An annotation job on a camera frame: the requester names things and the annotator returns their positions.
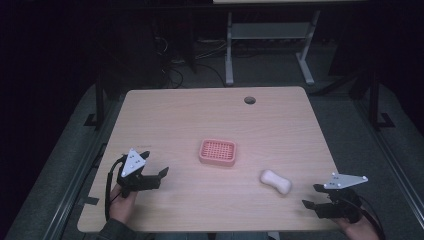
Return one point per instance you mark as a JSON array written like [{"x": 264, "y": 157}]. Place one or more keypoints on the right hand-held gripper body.
[{"x": 340, "y": 181}]

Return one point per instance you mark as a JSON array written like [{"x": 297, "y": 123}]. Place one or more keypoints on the black metal stand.
[
  {"x": 375, "y": 100},
  {"x": 99, "y": 100}
]

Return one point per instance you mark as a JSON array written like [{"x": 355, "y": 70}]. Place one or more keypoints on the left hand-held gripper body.
[{"x": 132, "y": 164}]

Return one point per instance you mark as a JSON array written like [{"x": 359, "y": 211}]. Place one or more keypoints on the white metal stand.
[{"x": 229, "y": 66}]

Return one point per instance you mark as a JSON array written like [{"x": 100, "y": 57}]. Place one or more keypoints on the pink soap dish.
[{"x": 217, "y": 152}]

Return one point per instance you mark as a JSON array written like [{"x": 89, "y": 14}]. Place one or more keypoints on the person's left hand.
[{"x": 121, "y": 207}]

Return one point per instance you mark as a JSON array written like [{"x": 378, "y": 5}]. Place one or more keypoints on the person's right hand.
[{"x": 359, "y": 230}]

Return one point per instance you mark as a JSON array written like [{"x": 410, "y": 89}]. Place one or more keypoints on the white soap bar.
[{"x": 276, "y": 181}]

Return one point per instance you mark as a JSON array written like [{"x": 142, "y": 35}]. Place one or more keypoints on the grey tape strip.
[{"x": 88, "y": 201}]

